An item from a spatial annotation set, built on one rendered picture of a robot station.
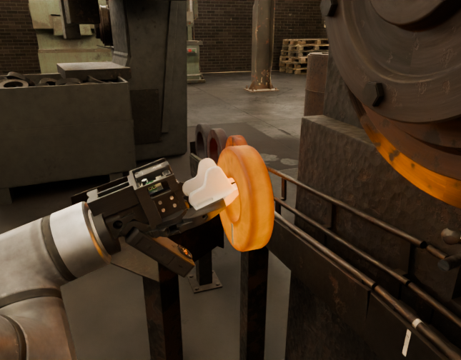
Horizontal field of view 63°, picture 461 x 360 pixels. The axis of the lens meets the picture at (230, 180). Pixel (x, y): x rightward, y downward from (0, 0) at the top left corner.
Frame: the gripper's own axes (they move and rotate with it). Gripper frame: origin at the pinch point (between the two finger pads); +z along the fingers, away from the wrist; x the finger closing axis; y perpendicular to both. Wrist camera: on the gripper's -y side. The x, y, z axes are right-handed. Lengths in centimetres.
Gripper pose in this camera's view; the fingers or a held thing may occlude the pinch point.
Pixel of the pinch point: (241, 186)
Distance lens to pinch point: 54.7
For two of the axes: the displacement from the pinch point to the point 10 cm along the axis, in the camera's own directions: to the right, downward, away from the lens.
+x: -3.3, -3.5, 8.8
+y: -2.7, -8.6, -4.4
